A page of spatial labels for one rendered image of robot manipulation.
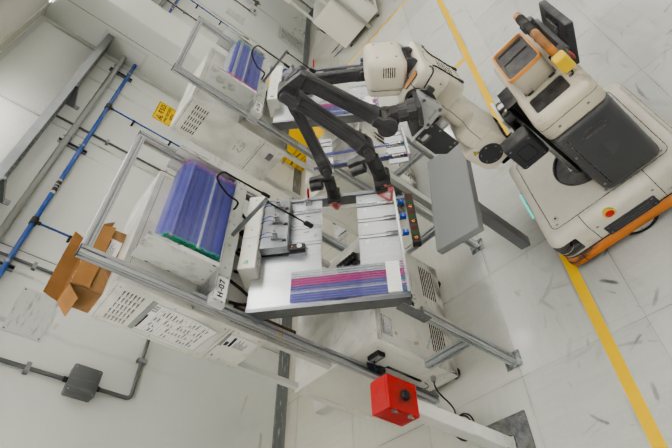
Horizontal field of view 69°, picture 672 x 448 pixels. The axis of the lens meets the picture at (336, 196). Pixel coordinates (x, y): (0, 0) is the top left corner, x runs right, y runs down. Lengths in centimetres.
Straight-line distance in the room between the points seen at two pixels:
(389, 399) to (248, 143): 201
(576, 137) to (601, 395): 103
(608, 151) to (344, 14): 497
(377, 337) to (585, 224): 103
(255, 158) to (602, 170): 215
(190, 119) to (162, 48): 205
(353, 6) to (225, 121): 373
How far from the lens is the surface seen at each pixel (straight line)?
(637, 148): 220
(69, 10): 544
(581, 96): 195
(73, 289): 224
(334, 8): 664
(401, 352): 243
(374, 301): 208
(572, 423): 238
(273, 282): 224
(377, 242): 230
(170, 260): 213
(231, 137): 331
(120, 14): 526
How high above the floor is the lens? 201
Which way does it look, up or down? 25 degrees down
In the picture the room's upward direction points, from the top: 59 degrees counter-clockwise
